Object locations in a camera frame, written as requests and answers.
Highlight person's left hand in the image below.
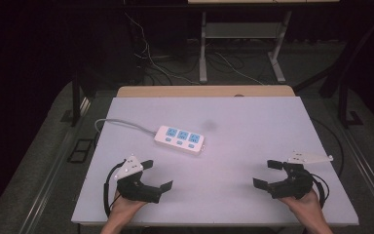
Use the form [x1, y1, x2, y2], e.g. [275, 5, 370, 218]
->
[105, 191, 149, 227]

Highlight white floor cable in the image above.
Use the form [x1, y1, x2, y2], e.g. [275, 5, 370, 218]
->
[124, 12, 203, 86]
[214, 52, 266, 86]

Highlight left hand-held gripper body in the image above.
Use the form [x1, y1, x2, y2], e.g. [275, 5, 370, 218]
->
[114, 154, 164, 205]

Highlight black metal stand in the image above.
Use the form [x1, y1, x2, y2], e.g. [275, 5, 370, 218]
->
[336, 72, 364, 130]
[60, 68, 93, 128]

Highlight black rectangular floor frame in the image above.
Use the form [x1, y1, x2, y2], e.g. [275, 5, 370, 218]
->
[65, 137, 95, 165]

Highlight white power strip cable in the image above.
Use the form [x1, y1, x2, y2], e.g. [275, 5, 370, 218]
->
[93, 117, 159, 137]

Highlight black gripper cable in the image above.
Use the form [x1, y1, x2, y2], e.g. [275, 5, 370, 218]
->
[311, 173, 331, 210]
[102, 160, 127, 218]

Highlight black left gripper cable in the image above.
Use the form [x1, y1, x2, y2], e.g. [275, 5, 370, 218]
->
[102, 160, 127, 218]

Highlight person's right hand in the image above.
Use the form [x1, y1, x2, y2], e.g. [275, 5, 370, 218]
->
[279, 188, 326, 226]

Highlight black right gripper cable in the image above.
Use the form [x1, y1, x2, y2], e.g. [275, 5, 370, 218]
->
[311, 173, 331, 210]

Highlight white metal desk frame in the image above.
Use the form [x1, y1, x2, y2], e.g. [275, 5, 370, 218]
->
[187, 0, 341, 84]

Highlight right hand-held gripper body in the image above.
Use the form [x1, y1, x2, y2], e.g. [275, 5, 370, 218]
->
[267, 150, 335, 200]

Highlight bundle of black floor cables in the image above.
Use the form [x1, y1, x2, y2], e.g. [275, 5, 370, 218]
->
[135, 52, 203, 86]

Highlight aluminium floor rail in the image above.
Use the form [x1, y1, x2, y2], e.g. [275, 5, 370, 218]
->
[339, 125, 374, 223]
[19, 97, 92, 234]

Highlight thin black floor cable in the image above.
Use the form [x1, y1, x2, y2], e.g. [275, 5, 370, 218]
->
[311, 118, 346, 178]

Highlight white power strip blue sockets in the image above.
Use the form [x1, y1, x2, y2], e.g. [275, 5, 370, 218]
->
[153, 125, 206, 156]

